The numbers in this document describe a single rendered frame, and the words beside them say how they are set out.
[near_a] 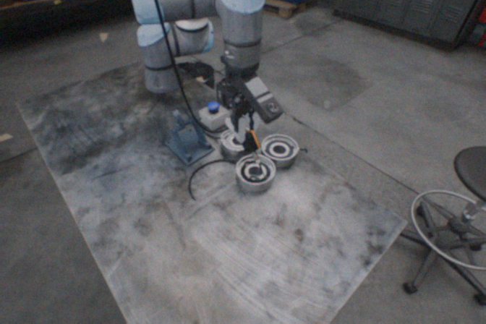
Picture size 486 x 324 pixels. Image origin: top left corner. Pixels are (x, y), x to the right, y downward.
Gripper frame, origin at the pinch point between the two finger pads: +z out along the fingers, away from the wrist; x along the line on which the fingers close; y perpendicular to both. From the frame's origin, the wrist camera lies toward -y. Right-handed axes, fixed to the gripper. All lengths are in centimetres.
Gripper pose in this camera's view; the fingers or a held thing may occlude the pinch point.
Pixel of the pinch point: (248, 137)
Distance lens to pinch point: 70.5
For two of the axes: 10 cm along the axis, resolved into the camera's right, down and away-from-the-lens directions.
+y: -6.8, -5.0, 5.3
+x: -7.3, 4.7, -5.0
